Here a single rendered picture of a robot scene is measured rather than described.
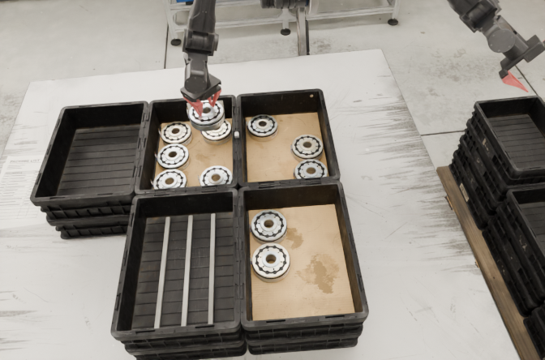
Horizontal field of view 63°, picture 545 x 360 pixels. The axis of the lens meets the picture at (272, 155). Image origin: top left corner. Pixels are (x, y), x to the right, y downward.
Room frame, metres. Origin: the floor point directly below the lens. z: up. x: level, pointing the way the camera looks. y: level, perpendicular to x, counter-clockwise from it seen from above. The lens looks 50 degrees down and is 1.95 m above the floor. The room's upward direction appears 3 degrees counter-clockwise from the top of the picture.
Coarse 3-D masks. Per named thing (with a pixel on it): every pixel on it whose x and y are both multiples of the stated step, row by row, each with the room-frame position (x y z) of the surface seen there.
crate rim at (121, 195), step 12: (72, 108) 1.13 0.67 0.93; (84, 108) 1.13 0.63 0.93; (144, 108) 1.11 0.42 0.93; (60, 120) 1.07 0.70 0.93; (144, 120) 1.05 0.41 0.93; (48, 156) 0.91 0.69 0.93; (36, 180) 0.82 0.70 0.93; (132, 180) 0.80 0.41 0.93; (36, 192) 0.78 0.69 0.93; (108, 192) 0.76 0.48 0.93; (120, 192) 0.76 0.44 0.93; (132, 192) 0.76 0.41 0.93; (36, 204) 0.74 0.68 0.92; (48, 204) 0.74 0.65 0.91; (60, 204) 0.74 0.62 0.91
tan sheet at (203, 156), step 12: (228, 120) 1.13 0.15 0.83; (192, 132) 1.08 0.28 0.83; (192, 144) 1.02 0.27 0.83; (204, 144) 1.02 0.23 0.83; (228, 144) 1.01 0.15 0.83; (192, 156) 0.96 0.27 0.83; (204, 156) 0.96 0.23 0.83; (216, 156) 0.96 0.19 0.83; (228, 156) 0.95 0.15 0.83; (156, 168) 0.92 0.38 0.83; (192, 168) 0.91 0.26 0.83; (204, 168) 0.91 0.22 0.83; (228, 168) 0.91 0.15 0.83; (192, 180) 0.86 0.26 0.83
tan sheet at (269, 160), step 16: (288, 128) 1.07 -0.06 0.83; (304, 128) 1.07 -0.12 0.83; (256, 144) 1.00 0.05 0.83; (272, 144) 1.00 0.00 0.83; (288, 144) 1.00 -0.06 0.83; (256, 160) 0.93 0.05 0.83; (272, 160) 0.93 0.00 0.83; (288, 160) 0.93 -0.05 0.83; (320, 160) 0.92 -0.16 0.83; (256, 176) 0.87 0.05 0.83; (272, 176) 0.86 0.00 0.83; (288, 176) 0.86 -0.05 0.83
